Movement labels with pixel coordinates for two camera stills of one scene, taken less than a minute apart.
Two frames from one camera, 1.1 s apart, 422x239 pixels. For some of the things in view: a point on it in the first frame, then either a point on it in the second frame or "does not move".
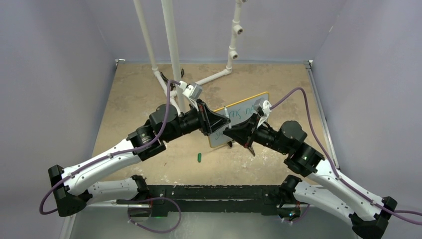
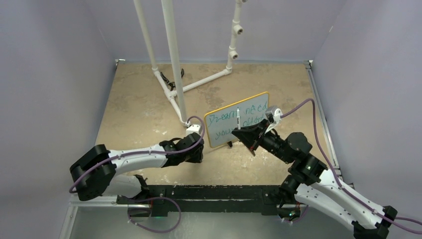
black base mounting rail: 165,199 does not move
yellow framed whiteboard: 237,114 does not move
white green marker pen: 226,112 to 238,119
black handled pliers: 172,85 does not move
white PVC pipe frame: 232,52 does not move
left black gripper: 209,121 to 197,158
